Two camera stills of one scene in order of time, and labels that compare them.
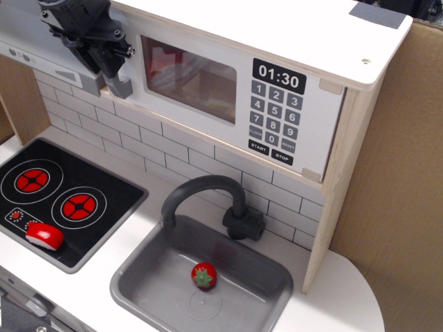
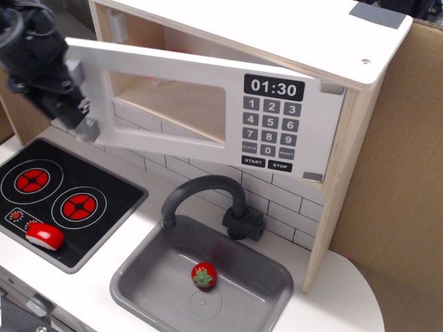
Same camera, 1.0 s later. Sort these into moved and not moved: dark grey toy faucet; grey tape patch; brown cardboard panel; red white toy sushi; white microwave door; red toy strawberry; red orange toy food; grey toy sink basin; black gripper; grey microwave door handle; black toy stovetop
Moved: white microwave door; grey microwave door handle; black gripper; red orange toy food
Not moved: black toy stovetop; dark grey toy faucet; grey tape patch; grey toy sink basin; red white toy sushi; red toy strawberry; brown cardboard panel
